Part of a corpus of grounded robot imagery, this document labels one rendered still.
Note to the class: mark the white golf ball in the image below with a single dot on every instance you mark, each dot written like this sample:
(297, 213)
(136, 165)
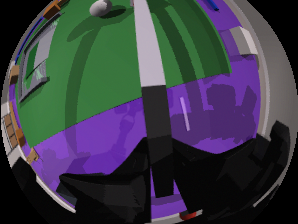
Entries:
(101, 7)

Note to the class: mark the green flat mat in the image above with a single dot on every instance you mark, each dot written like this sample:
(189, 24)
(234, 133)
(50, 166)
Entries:
(93, 62)

